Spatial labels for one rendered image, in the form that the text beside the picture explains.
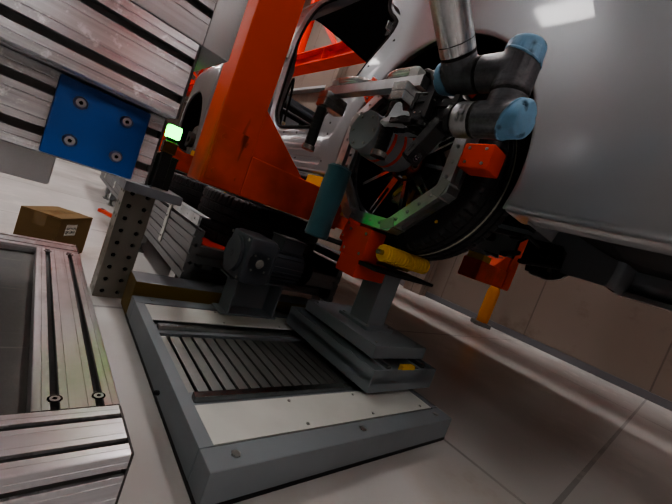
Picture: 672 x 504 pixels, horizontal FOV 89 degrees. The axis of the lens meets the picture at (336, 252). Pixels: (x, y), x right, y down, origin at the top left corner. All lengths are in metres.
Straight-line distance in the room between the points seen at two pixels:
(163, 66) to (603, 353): 4.63
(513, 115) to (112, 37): 0.62
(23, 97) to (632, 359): 4.73
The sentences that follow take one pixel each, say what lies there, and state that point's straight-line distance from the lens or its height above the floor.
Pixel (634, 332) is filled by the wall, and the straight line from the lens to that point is 4.71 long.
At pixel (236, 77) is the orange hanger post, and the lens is 1.39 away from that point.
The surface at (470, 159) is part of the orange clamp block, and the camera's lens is 1.04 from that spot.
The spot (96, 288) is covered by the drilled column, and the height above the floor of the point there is 0.03.
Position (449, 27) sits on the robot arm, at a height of 0.99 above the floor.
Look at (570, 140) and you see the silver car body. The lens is 1.07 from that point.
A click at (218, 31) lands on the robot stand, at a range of 0.50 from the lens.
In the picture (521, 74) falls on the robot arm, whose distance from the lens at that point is 0.80.
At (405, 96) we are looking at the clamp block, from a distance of 0.98.
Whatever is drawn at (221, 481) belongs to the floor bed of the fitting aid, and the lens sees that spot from 0.74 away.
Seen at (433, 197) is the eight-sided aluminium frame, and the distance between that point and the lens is 1.05.
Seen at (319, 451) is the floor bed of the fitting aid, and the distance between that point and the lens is 0.85.
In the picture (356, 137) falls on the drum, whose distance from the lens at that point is 1.14.
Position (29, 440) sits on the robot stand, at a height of 0.23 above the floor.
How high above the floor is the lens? 0.54
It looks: 4 degrees down
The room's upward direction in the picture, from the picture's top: 20 degrees clockwise
